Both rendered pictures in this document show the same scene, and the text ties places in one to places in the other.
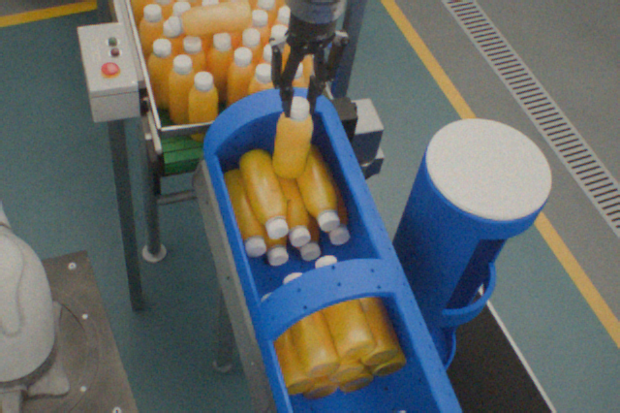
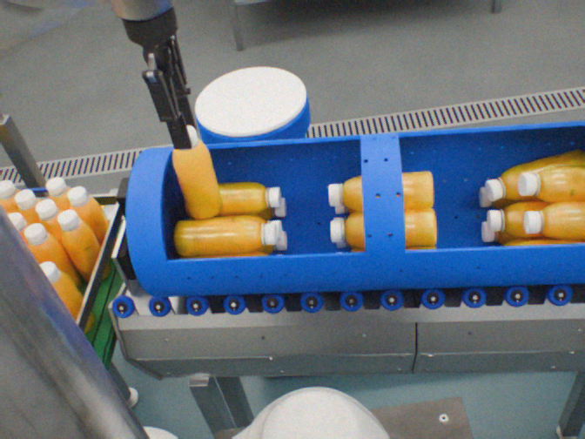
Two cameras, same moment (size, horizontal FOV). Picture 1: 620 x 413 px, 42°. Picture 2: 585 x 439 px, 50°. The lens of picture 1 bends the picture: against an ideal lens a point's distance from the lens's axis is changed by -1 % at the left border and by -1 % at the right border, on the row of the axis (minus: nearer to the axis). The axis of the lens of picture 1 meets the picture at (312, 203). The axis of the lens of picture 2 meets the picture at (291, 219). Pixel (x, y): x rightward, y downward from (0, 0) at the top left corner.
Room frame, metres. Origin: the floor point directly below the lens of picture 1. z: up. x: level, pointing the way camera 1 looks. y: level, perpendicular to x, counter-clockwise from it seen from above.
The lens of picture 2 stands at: (0.36, 0.65, 1.93)
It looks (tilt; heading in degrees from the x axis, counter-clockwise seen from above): 46 degrees down; 307
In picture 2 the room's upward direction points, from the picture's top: 10 degrees counter-clockwise
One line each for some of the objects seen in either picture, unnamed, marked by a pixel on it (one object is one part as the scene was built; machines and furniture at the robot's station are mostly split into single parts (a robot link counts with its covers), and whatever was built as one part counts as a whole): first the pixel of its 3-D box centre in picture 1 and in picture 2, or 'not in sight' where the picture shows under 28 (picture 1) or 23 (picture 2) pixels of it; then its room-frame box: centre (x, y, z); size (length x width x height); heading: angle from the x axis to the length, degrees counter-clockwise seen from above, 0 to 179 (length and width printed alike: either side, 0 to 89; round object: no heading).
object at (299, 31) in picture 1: (311, 29); (155, 37); (0.98, 0.06, 1.48); 0.08 x 0.07 x 0.09; 116
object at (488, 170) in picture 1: (488, 167); (250, 100); (1.17, -0.36, 1.03); 0.28 x 0.28 x 0.01
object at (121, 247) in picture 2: not in sight; (132, 258); (1.15, 0.14, 0.99); 0.10 x 0.02 x 0.12; 116
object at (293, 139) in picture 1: (293, 140); (196, 175); (0.99, 0.06, 1.20); 0.07 x 0.07 x 0.17
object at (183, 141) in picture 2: (288, 98); (178, 131); (0.97, 0.08, 1.32); 0.03 x 0.01 x 0.07; 26
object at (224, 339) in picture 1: (225, 317); (225, 434); (1.06, 0.18, 0.31); 0.06 x 0.06 x 0.63; 26
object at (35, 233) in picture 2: (242, 55); (35, 233); (1.31, 0.22, 1.07); 0.04 x 0.04 x 0.02
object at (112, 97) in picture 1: (108, 71); not in sight; (1.21, 0.50, 1.05); 0.20 x 0.10 x 0.10; 26
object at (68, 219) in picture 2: (263, 72); (68, 219); (1.28, 0.16, 1.07); 0.04 x 0.04 x 0.02
